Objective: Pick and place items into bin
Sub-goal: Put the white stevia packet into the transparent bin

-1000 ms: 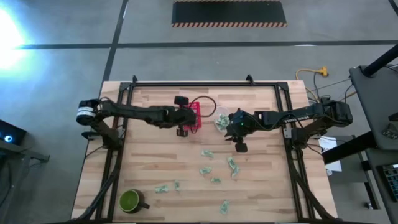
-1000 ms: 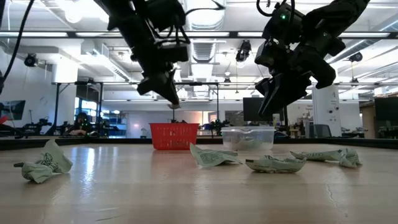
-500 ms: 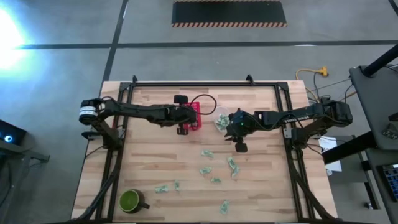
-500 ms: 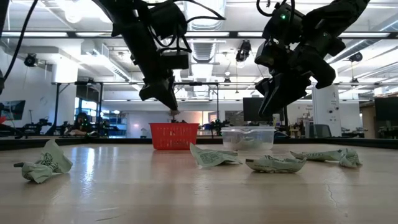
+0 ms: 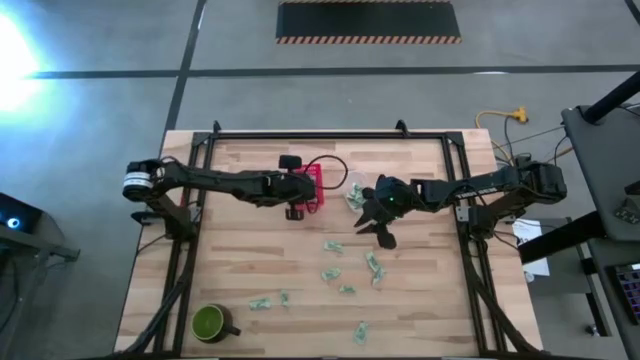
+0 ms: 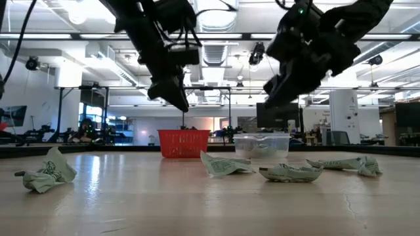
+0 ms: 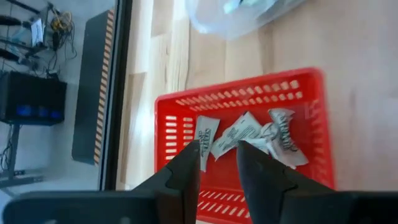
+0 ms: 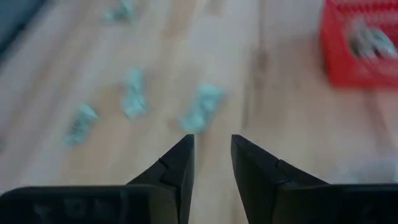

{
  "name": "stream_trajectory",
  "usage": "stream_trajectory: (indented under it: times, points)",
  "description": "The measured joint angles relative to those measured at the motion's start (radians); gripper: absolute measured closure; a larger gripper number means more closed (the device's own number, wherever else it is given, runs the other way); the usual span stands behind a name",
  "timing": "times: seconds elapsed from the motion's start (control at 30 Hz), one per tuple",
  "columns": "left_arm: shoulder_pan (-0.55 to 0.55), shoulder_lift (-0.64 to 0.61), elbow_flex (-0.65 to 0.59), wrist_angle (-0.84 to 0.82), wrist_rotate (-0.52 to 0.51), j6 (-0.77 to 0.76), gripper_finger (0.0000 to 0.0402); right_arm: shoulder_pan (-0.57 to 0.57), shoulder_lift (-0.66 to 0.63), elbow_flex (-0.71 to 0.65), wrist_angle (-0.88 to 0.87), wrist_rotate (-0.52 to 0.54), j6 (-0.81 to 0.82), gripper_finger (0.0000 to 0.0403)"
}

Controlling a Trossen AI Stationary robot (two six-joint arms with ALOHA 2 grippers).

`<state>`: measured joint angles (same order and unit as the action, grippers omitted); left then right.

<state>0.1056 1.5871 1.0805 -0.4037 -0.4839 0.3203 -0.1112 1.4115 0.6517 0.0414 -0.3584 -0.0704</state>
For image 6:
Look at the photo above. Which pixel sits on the black hanging device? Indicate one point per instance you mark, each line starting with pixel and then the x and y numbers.
pixel 257 54
pixel 32 63
pixel 375 60

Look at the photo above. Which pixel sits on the white structural column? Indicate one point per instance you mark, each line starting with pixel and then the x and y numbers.
pixel 344 114

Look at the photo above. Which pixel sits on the black monitor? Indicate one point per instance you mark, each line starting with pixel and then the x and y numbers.
pixel 277 114

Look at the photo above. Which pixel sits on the red plastic basket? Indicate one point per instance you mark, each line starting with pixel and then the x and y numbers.
pixel 183 144

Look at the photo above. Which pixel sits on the dark flat screen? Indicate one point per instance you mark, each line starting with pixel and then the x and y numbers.
pixel 14 115

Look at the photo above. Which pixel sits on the green white packet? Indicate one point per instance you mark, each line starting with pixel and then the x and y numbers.
pixel 49 173
pixel 334 163
pixel 223 165
pixel 288 174
pixel 256 153
pixel 369 166

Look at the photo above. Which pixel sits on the grey office chair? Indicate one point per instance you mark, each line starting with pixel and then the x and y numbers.
pixel 338 137

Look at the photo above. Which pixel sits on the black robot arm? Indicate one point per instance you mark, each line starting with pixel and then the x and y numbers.
pixel 36 134

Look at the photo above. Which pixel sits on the clear plastic container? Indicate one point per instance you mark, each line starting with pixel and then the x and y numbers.
pixel 262 139

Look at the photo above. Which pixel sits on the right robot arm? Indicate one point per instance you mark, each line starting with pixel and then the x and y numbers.
pixel 354 19

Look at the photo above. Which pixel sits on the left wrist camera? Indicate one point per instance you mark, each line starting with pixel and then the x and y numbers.
pixel 183 55

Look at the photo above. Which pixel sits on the black gantry frame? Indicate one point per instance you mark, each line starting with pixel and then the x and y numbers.
pixel 229 108
pixel 60 111

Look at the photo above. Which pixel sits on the blue storage rack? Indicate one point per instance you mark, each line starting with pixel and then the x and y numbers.
pixel 121 131

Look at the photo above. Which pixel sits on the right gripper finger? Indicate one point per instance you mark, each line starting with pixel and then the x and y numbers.
pixel 288 95
pixel 271 84

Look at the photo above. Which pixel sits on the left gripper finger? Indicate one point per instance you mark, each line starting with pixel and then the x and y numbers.
pixel 155 91
pixel 175 95

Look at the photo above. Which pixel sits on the person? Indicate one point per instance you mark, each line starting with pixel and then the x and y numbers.
pixel 86 131

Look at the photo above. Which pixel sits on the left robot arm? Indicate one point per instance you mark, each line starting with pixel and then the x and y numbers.
pixel 131 13

